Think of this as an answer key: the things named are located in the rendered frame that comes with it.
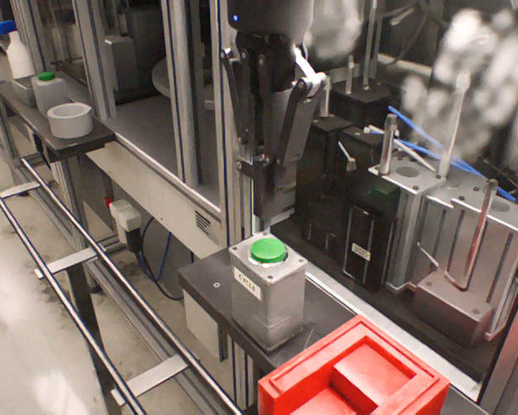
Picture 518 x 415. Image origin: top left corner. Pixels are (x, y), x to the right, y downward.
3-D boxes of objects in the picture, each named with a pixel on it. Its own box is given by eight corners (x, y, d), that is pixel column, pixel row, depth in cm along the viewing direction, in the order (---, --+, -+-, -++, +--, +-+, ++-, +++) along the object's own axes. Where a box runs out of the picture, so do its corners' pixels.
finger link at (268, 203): (279, 151, 52) (284, 155, 51) (277, 208, 56) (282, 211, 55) (257, 160, 50) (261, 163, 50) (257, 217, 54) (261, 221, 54)
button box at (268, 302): (230, 317, 66) (226, 245, 59) (275, 291, 70) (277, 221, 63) (268, 353, 60) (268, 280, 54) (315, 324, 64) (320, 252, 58)
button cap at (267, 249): (243, 258, 59) (243, 245, 58) (269, 244, 61) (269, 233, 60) (264, 275, 56) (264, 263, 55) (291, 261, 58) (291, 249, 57)
